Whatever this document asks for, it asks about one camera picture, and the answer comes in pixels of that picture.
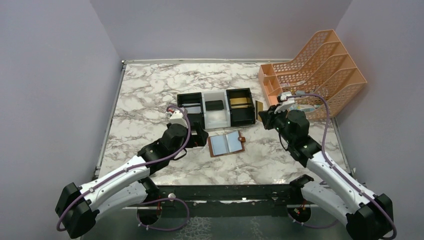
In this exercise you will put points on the brown leather card holder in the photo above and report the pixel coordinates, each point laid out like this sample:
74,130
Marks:
226,144

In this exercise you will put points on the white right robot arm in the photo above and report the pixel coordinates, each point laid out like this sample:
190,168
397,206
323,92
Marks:
365,215

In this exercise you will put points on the black and white card tray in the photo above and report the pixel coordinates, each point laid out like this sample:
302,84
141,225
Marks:
194,104

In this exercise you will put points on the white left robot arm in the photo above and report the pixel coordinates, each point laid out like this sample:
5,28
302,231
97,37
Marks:
80,207

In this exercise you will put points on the black card in tray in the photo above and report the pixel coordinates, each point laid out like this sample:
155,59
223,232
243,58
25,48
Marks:
214,105

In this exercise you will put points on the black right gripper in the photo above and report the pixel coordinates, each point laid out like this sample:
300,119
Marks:
269,117

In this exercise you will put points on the gold card in tray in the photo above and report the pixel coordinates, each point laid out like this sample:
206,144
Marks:
240,102

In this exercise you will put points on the orange plastic file organizer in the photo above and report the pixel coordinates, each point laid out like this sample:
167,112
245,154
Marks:
323,67

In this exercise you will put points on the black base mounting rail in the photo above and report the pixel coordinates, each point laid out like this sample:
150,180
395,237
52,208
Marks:
232,193

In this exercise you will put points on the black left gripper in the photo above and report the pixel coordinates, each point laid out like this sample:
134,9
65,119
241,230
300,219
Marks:
199,135

